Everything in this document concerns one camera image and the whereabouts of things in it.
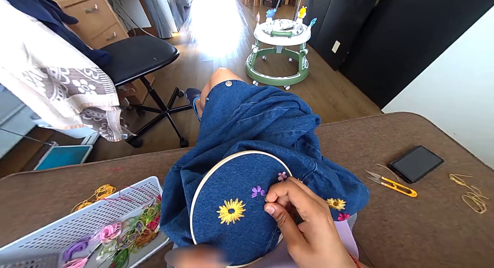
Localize person's right hand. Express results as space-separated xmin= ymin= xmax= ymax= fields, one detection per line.
xmin=264 ymin=176 xmax=359 ymax=268

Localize person's right forearm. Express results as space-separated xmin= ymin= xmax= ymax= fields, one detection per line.
xmin=349 ymin=254 xmax=372 ymax=268

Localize blue denim garment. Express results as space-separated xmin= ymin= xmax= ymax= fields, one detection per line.
xmin=160 ymin=80 xmax=371 ymax=266

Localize loose thin beige thread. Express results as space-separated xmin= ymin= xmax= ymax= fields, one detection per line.
xmin=376 ymin=163 xmax=403 ymax=181

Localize brown sofa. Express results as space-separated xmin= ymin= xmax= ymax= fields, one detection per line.
xmin=0 ymin=112 xmax=494 ymax=268

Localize yellow thread snips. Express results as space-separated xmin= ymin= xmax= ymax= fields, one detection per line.
xmin=365 ymin=170 xmax=418 ymax=198

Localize round wooden embroidery hoop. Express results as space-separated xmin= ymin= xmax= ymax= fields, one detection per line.
xmin=190 ymin=150 xmax=293 ymax=268

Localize black smartphone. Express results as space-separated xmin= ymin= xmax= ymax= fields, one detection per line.
xmin=387 ymin=145 xmax=445 ymax=184

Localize person's legs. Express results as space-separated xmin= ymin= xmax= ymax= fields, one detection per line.
xmin=185 ymin=67 xmax=244 ymax=122

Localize green white baby walker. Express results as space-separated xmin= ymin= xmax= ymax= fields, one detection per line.
xmin=245 ymin=6 xmax=317 ymax=91

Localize loose magenta thread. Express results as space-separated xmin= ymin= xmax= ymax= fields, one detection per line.
xmin=101 ymin=186 xmax=160 ymax=207

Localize pile of colourful thread skeins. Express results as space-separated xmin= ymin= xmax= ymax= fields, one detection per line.
xmin=62 ymin=195 xmax=162 ymax=268

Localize beige thread bundle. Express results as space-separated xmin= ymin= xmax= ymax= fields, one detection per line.
xmin=449 ymin=173 xmax=489 ymax=214

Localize black wardrobe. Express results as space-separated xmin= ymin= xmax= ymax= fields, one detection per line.
xmin=303 ymin=0 xmax=494 ymax=110

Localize yellow-orange thread bundle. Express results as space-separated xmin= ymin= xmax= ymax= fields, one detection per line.
xmin=71 ymin=184 xmax=117 ymax=212

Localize black swivel chair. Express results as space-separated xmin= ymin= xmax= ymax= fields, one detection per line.
xmin=100 ymin=35 xmax=193 ymax=149

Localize grey curtain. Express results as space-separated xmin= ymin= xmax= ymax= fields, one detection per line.
xmin=135 ymin=0 xmax=190 ymax=39

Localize light grey plastic basket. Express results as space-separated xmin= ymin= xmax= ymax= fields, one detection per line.
xmin=0 ymin=176 xmax=170 ymax=268

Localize wooden drawer cabinet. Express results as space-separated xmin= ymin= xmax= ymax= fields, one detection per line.
xmin=50 ymin=0 xmax=155 ymax=105

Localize white lace cloth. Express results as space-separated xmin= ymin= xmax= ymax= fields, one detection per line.
xmin=0 ymin=0 xmax=136 ymax=142

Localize navy blue cloth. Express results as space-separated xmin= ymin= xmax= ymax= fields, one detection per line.
xmin=4 ymin=0 xmax=112 ymax=67

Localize teal board with light frame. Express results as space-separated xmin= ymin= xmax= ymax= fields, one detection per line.
xmin=33 ymin=145 xmax=93 ymax=171

